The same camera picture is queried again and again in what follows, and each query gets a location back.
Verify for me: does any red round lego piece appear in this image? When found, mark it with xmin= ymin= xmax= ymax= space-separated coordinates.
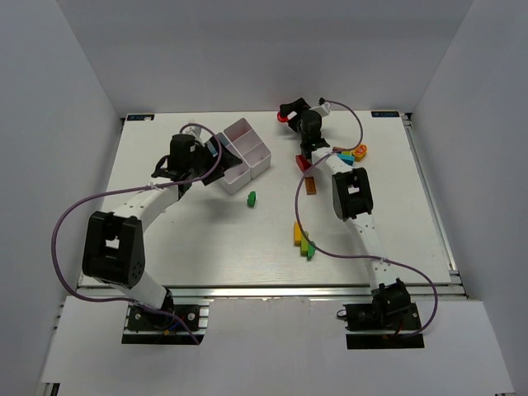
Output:
xmin=277 ymin=112 xmax=289 ymax=123

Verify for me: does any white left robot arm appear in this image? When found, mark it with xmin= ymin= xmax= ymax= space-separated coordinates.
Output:
xmin=82 ymin=134 xmax=243 ymax=314

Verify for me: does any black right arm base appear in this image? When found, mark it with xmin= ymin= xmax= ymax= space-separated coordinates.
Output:
xmin=336 ymin=303 xmax=425 ymax=351

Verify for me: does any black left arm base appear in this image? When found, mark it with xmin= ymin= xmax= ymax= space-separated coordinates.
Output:
xmin=121 ymin=304 xmax=209 ymax=346

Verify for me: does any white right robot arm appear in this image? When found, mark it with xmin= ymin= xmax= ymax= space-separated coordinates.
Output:
xmin=277 ymin=98 xmax=411 ymax=311

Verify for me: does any white four-compartment container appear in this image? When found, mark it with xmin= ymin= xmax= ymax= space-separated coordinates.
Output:
xmin=219 ymin=118 xmax=271 ymax=195

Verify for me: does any brown lego brick far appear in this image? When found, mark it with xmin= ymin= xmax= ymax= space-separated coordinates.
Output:
xmin=332 ymin=146 xmax=350 ymax=155

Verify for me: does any dark green lego piece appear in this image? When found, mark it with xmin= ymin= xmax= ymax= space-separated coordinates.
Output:
xmin=247 ymin=191 xmax=257 ymax=208

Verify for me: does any cyan lego brick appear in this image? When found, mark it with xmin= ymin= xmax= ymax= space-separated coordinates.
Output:
xmin=336 ymin=152 xmax=356 ymax=166

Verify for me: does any yellow orange lego piece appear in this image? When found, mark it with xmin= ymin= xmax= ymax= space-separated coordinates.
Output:
xmin=352 ymin=144 xmax=368 ymax=162

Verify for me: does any brown flat lego tile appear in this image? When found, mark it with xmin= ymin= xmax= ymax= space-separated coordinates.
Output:
xmin=304 ymin=176 xmax=317 ymax=196

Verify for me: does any blue label left corner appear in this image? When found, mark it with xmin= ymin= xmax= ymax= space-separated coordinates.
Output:
xmin=125 ymin=114 xmax=155 ymax=122

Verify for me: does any blue label corner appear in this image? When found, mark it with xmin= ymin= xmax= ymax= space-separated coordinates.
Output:
xmin=371 ymin=111 xmax=400 ymax=118
xmin=125 ymin=114 xmax=155 ymax=122

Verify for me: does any blue label right corner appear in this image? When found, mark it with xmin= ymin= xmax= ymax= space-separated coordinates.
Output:
xmin=371 ymin=111 xmax=400 ymax=118

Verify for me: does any yellow lego brick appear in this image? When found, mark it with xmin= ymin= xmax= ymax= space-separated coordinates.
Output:
xmin=293 ymin=221 xmax=303 ymax=247

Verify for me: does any light green lego brick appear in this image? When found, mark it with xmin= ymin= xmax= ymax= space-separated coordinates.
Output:
xmin=299 ymin=235 xmax=309 ymax=257

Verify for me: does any green lego piece right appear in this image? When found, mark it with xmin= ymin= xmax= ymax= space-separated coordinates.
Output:
xmin=306 ymin=243 xmax=316 ymax=261

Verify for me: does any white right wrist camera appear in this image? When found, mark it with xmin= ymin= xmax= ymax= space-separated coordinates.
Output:
xmin=314 ymin=97 xmax=331 ymax=117

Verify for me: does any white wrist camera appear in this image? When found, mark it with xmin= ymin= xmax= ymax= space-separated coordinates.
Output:
xmin=182 ymin=125 xmax=203 ymax=144
xmin=314 ymin=97 xmax=331 ymax=117

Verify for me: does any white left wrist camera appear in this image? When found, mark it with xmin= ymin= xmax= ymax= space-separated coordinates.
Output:
xmin=182 ymin=125 xmax=203 ymax=144

